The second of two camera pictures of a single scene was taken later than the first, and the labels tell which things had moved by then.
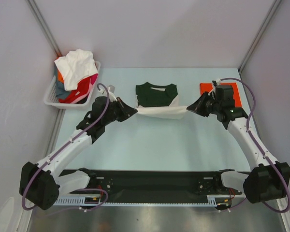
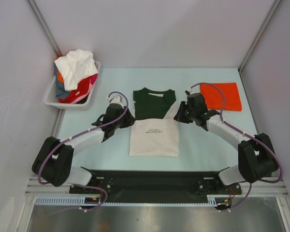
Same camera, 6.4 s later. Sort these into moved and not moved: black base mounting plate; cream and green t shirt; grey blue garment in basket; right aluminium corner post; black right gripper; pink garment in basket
Moved: cream and green t shirt; black right gripper
Not moved: black base mounting plate; right aluminium corner post; pink garment in basket; grey blue garment in basket
